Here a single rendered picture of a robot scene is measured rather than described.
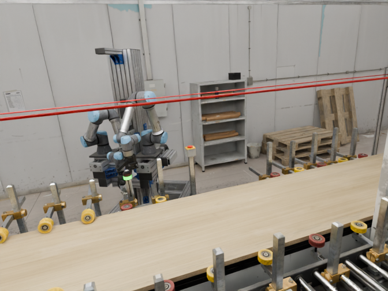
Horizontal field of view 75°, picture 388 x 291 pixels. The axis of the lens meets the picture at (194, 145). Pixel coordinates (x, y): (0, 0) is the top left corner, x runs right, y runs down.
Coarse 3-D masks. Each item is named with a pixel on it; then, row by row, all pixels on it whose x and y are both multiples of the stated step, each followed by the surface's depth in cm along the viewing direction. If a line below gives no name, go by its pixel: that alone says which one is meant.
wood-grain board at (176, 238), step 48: (240, 192) 193; (288, 192) 188; (336, 192) 184; (48, 240) 152; (96, 240) 149; (144, 240) 146; (192, 240) 144; (240, 240) 141; (288, 240) 138; (0, 288) 120; (48, 288) 118; (96, 288) 116; (144, 288) 115
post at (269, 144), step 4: (268, 144) 225; (272, 144) 226; (268, 148) 226; (272, 148) 227; (268, 152) 227; (268, 156) 228; (268, 160) 229; (268, 164) 230; (268, 168) 231; (268, 172) 233
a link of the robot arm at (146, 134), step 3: (150, 129) 249; (141, 132) 245; (144, 132) 242; (147, 132) 242; (150, 132) 244; (141, 135) 245; (144, 135) 243; (147, 135) 243; (150, 135) 242; (141, 138) 246; (144, 138) 244; (147, 138) 243; (150, 138) 241; (144, 141) 245; (147, 141) 244; (150, 141) 243; (144, 144) 246; (147, 144) 245
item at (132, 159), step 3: (129, 156) 197; (132, 156) 199; (135, 156) 202; (129, 159) 199; (132, 159) 202; (135, 159) 202; (129, 162) 200; (132, 162) 202; (135, 162) 201; (126, 165) 200; (129, 165) 199; (132, 165) 200; (135, 165) 202; (126, 168) 202; (132, 168) 202; (135, 168) 203
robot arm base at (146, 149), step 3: (150, 144) 246; (153, 144) 249; (144, 147) 247; (147, 147) 246; (150, 147) 247; (153, 147) 249; (141, 150) 251; (144, 150) 247; (147, 150) 246; (150, 150) 247; (153, 150) 248; (141, 153) 251; (144, 153) 247; (147, 153) 246; (150, 153) 247; (153, 153) 248
